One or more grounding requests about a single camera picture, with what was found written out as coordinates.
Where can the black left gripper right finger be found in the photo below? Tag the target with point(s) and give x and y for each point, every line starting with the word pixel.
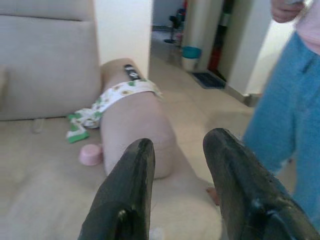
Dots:
pixel 240 190

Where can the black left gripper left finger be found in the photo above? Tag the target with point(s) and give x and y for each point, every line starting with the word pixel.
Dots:
pixel 130 190

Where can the beige sofa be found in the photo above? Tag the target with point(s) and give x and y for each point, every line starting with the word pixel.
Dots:
pixel 45 62

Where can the pink plastic cup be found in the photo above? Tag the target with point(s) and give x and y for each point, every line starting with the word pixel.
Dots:
pixel 90 156

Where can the white green patterned cloth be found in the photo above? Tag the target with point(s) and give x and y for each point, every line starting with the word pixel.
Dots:
pixel 110 98

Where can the person in blue trousers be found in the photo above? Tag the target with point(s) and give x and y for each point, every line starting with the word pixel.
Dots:
pixel 282 105

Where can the dark blue door mat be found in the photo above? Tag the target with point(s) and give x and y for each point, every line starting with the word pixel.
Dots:
pixel 208 80

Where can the black remote control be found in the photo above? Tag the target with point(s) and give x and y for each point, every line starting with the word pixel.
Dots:
pixel 131 73

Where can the white bin with teal lid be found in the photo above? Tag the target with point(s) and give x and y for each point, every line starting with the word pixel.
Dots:
pixel 191 56

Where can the black standing fan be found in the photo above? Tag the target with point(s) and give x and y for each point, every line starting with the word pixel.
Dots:
pixel 175 22

